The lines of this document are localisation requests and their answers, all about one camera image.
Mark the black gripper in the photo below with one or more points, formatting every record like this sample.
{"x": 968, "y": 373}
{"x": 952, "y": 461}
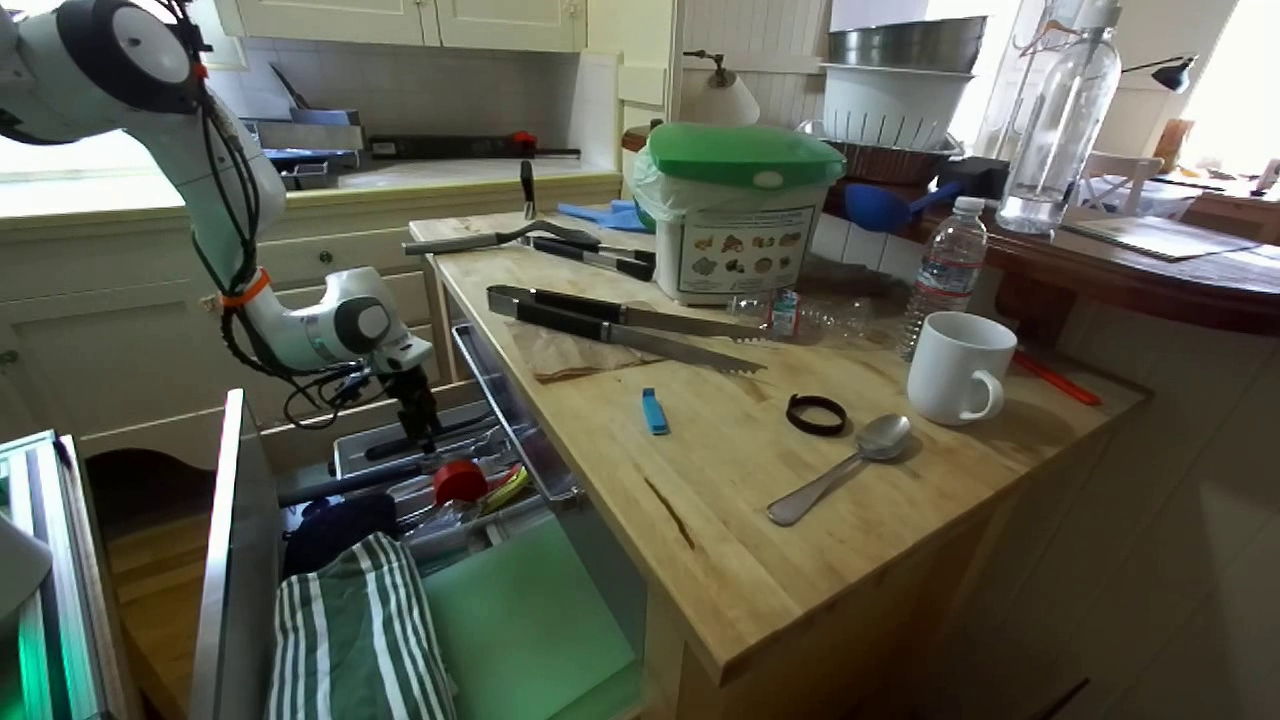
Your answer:
{"x": 414, "y": 386}

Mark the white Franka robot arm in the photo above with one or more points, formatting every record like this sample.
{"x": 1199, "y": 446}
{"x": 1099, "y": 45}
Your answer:
{"x": 300, "y": 333}

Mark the steel sided kitchen drawer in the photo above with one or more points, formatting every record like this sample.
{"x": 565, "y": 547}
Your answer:
{"x": 236, "y": 562}

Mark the clear cutlery tray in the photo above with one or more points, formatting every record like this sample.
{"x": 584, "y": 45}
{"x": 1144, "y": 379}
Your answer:
{"x": 482, "y": 446}

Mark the red kitchen utensil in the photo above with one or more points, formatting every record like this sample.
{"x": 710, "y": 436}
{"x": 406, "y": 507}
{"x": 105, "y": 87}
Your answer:
{"x": 456, "y": 480}

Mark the yellow green kitchen utensil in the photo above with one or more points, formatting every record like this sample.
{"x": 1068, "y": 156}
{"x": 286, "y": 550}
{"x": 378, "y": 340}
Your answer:
{"x": 505, "y": 490}

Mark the dark quilted pot holder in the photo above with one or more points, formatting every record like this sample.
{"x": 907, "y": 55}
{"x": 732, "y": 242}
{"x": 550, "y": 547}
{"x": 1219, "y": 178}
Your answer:
{"x": 333, "y": 531}

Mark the steel tongs with black grips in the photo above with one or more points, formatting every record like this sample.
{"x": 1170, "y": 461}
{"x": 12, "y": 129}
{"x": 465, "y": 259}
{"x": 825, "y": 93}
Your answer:
{"x": 574, "y": 316}

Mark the green white striped towel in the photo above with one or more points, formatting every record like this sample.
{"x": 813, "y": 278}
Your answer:
{"x": 355, "y": 641}

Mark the green cutting mat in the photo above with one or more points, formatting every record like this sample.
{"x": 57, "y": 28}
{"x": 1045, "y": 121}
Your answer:
{"x": 532, "y": 627}

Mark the small blue plastic item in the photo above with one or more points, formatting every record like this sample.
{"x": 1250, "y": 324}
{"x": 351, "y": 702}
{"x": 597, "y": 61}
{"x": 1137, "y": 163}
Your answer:
{"x": 654, "y": 412}

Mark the slim black tongs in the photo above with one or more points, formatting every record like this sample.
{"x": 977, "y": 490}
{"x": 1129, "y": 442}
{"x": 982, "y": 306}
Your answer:
{"x": 603, "y": 252}

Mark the long black counter rack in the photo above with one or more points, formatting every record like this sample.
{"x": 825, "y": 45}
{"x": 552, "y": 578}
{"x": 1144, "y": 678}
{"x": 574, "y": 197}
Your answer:
{"x": 455, "y": 144}

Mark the blue cloth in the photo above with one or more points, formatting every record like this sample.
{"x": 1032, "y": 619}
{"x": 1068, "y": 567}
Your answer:
{"x": 610, "y": 216}

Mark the grey kitchen appliance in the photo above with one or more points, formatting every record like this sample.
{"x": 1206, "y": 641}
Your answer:
{"x": 314, "y": 134}

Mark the white bin with green lid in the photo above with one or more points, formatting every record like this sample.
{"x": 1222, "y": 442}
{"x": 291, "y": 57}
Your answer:
{"x": 732, "y": 252}

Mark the cream base cabinet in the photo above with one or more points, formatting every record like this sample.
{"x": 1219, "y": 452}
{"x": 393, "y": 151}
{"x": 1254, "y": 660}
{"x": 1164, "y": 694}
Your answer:
{"x": 80, "y": 320}

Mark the small clear bottle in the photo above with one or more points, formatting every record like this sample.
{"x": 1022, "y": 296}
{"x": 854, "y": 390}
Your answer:
{"x": 785, "y": 315}

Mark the white shade table lamp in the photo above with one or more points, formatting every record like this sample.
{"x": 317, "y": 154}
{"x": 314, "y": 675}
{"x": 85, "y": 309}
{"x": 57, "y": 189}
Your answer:
{"x": 723, "y": 102}

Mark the metal spoon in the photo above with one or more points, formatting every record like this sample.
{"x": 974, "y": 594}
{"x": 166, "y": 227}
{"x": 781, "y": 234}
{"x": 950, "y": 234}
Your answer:
{"x": 881, "y": 436}

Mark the white ceramic mug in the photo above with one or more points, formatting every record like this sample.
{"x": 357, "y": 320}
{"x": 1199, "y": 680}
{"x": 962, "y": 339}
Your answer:
{"x": 952, "y": 360}

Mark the clear plastic water bottle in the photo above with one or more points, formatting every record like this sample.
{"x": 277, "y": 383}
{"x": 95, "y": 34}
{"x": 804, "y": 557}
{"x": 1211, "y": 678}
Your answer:
{"x": 952, "y": 263}

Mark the white colander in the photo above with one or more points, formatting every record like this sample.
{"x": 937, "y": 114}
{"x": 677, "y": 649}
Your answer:
{"x": 892, "y": 108}

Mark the stainless steel pot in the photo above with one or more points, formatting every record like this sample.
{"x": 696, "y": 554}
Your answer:
{"x": 907, "y": 45}

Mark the red flat stick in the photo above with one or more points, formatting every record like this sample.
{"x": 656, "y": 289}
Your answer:
{"x": 1059, "y": 379}

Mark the tall clear glass bottle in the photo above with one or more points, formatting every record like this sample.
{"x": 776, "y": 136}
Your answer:
{"x": 1055, "y": 121}

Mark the dark brown wooden counter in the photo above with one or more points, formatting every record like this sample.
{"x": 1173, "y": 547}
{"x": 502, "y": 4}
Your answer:
{"x": 1134, "y": 280}

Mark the white paper sheet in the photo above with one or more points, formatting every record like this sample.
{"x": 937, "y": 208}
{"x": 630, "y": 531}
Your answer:
{"x": 1152, "y": 237}

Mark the black desk lamp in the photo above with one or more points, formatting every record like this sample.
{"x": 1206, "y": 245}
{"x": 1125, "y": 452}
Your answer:
{"x": 1170, "y": 74}

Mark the white wall cabinet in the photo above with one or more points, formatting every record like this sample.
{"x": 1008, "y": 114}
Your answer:
{"x": 401, "y": 21}

